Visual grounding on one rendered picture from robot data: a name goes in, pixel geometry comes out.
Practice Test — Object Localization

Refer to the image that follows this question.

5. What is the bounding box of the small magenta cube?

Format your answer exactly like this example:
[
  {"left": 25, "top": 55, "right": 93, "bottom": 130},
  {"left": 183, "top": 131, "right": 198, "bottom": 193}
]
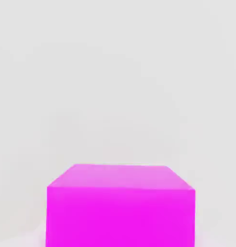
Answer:
[{"left": 45, "top": 163, "right": 196, "bottom": 247}]

